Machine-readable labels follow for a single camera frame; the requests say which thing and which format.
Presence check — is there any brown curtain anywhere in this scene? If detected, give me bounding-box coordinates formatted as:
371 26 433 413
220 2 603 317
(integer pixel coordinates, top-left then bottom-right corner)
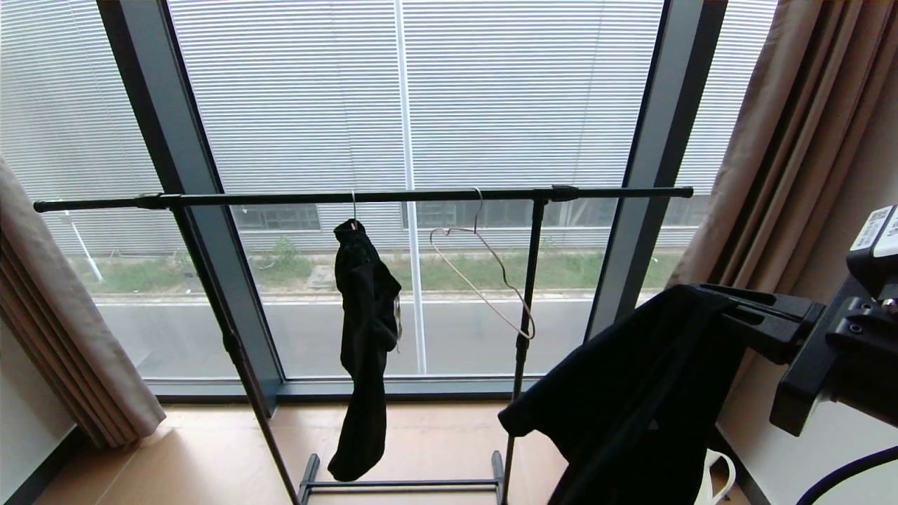
665 0 898 393
0 158 167 450

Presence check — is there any window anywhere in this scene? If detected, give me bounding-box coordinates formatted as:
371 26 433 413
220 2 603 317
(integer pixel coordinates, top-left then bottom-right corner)
0 0 779 404

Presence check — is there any black garment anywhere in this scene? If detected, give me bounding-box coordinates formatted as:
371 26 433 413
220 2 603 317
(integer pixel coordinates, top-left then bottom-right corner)
327 219 403 483
498 284 748 505

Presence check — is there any white laundry basket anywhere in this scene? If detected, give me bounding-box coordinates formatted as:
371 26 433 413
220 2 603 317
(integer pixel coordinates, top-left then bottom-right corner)
695 449 737 505

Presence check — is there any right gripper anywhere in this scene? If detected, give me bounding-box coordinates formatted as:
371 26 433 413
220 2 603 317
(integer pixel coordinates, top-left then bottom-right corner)
695 277 898 437

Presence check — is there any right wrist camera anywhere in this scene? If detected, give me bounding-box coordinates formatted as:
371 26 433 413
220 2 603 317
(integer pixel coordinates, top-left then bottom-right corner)
847 205 898 295

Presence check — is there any black clothes rack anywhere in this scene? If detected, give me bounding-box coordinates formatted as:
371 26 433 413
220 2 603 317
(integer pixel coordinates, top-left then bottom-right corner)
33 184 695 505

